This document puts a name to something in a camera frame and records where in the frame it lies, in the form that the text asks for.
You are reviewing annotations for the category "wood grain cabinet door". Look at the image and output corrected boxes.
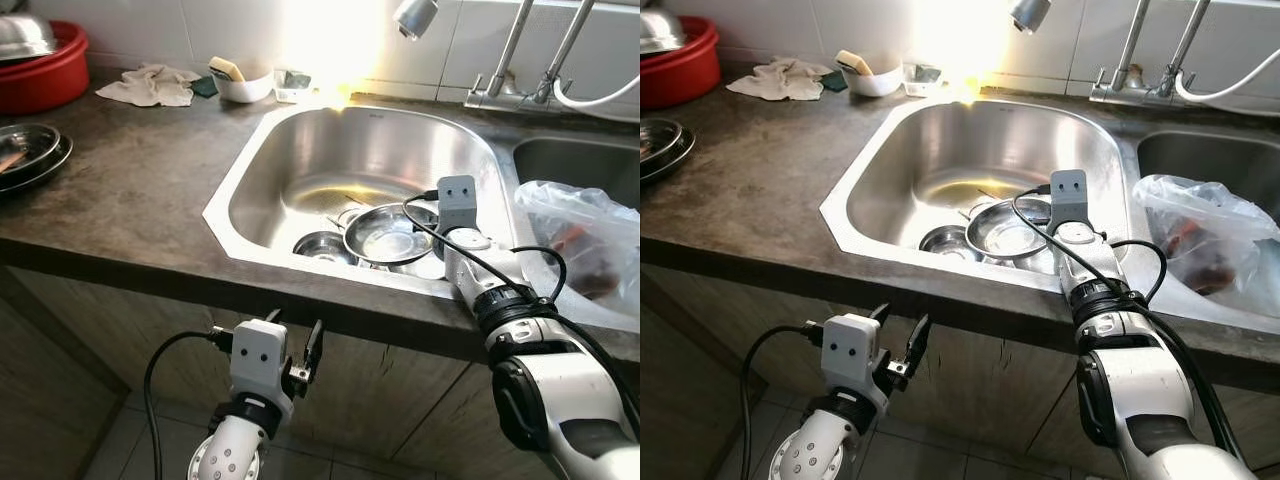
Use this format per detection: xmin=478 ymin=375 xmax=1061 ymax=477
xmin=1020 ymin=350 xmax=1131 ymax=480
xmin=390 ymin=345 xmax=546 ymax=480
xmin=20 ymin=262 xmax=446 ymax=476
xmin=660 ymin=265 xmax=1063 ymax=471
xmin=0 ymin=268 xmax=131 ymax=480
xmin=640 ymin=290 xmax=761 ymax=480

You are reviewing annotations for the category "short looped black cable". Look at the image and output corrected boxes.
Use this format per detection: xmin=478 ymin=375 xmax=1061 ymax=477
xmin=510 ymin=245 xmax=568 ymax=301
xmin=1110 ymin=240 xmax=1168 ymax=301

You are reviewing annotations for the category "large upturned steel bowl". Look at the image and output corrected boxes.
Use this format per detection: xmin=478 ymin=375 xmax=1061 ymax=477
xmin=0 ymin=13 xmax=59 ymax=63
xmin=640 ymin=8 xmax=689 ymax=56

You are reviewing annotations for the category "clear plastic bag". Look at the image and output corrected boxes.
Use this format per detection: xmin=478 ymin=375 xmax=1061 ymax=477
xmin=514 ymin=180 xmax=641 ymax=319
xmin=1133 ymin=174 xmax=1280 ymax=299

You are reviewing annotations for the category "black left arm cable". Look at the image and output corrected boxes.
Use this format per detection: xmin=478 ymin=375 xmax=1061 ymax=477
xmin=143 ymin=326 xmax=236 ymax=480
xmin=740 ymin=325 xmax=826 ymax=480

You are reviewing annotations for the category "wide stainless steel dish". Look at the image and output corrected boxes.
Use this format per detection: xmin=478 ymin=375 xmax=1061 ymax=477
xmin=640 ymin=125 xmax=697 ymax=186
xmin=0 ymin=135 xmax=74 ymax=197

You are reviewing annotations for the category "stainless steel double sink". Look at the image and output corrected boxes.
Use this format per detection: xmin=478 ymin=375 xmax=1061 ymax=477
xmin=820 ymin=95 xmax=1280 ymax=336
xmin=203 ymin=100 xmax=641 ymax=336

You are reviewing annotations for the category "white flexible hose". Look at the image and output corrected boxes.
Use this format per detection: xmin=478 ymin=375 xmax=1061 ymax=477
xmin=1175 ymin=68 xmax=1280 ymax=104
xmin=553 ymin=74 xmax=641 ymax=110

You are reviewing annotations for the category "white ceramic bowl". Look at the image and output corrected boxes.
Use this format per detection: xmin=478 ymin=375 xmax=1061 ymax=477
xmin=845 ymin=63 xmax=906 ymax=98
xmin=215 ymin=70 xmax=277 ymax=105

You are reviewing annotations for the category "small white scourer tray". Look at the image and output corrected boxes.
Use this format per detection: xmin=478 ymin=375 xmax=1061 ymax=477
xmin=272 ymin=68 xmax=314 ymax=105
xmin=902 ymin=62 xmax=944 ymax=98

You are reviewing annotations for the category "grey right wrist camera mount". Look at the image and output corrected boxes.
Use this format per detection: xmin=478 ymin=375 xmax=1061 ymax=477
xmin=1048 ymin=169 xmax=1091 ymax=229
xmin=436 ymin=175 xmax=480 ymax=234

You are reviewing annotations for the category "chrome sink faucet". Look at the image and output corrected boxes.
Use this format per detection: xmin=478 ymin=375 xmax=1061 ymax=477
xmin=464 ymin=0 xmax=598 ymax=111
xmin=1088 ymin=0 xmax=1226 ymax=106

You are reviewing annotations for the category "cream dish cloth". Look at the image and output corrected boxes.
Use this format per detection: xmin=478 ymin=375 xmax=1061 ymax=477
xmin=95 ymin=64 xmax=203 ymax=109
xmin=726 ymin=58 xmax=833 ymax=103

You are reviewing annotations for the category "red plastic basin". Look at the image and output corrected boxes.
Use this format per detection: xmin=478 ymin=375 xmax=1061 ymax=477
xmin=640 ymin=15 xmax=721 ymax=111
xmin=0 ymin=20 xmax=90 ymax=116

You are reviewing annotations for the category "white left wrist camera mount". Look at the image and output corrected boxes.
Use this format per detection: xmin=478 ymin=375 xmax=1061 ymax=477
xmin=820 ymin=314 xmax=881 ymax=396
xmin=229 ymin=319 xmax=291 ymax=401

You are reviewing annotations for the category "grey faucet spray head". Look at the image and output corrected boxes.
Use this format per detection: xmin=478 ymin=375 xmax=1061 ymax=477
xmin=392 ymin=0 xmax=440 ymax=41
xmin=1010 ymin=0 xmax=1053 ymax=36

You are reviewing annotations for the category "long black right arm cable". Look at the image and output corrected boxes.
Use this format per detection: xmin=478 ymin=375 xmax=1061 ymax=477
xmin=1012 ymin=183 xmax=1241 ymax=461
xmin=403 ymin=188 xmax=641 ymax=441

